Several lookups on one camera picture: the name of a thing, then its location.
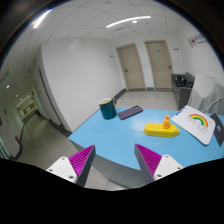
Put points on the yellow power strip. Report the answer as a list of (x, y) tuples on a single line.
[(157, 130)]

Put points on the pink wall logo sign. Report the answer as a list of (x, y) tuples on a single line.
[(196, 40)]

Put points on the long ceiling light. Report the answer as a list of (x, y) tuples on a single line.
[(128, 20)]

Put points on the purple smartphone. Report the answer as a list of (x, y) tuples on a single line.
[(129, 112)]

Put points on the right beige door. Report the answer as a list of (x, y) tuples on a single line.
[(161, 64)]

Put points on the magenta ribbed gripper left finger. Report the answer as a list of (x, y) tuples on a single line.
[(76, 167)]

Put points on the white rainbow card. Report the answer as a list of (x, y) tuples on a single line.
[(198, 124)]

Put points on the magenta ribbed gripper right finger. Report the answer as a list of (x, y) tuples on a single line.
[(153, 165)]

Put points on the white draped cloth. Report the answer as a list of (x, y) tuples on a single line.
[(207, 95)]

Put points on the dark green mug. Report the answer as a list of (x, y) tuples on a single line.
[(107, 107)]

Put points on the beige door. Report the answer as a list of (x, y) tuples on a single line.
[(161, 64), (131, 67)]

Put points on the left beige door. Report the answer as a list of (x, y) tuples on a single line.
[(131, 67)]

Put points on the dark grey notebook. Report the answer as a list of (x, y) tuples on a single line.
[(219, 129)]

